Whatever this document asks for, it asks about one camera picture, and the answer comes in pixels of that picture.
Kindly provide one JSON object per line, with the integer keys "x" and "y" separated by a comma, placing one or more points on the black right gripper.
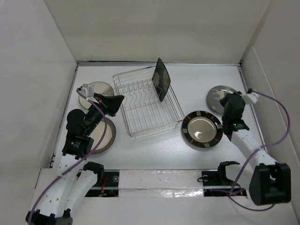
{"x": 226, "y": 97}

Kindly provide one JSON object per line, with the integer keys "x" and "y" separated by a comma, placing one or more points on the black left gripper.
{"x": 110, "y": 103}

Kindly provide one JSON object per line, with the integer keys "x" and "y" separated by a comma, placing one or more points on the grey round deer plate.
{"x": 215, "y": 95}

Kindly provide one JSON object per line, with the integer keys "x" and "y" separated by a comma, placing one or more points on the black rimmed striped round plate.
{"x": 202, "y": 129}

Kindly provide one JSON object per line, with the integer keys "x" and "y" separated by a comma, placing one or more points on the black square floral plate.
{"x": 161, "y": 80}

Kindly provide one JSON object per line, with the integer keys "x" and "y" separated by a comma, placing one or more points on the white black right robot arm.
{"x": 270, "y": 182}

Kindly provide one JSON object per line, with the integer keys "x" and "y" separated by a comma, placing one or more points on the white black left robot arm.
{"x": 75, "y": 175}

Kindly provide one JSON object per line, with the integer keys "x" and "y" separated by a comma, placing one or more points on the beige plate with tree pattern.
{"x": 102, "y": 88}

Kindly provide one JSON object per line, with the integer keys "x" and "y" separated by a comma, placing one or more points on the beige plate with brown rim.
{"x": 108, "y": 139}

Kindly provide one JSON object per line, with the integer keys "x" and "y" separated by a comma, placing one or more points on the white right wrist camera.
{"x": 250, "y": 97}

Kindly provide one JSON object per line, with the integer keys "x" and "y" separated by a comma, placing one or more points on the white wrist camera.
{"x": 250, "y": 97}
{"x": 87, "y": 90}

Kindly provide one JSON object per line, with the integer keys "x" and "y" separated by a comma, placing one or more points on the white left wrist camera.
{"x": 87, "y": 90}

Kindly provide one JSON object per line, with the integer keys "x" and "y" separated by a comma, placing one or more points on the silver wire dish rack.
{"x": 143, "y": 113}

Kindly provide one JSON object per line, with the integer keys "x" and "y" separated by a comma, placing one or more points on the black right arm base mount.
{"x": 216, "y": 186}

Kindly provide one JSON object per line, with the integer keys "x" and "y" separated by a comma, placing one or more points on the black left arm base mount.
{"x": 107, "y": 187}

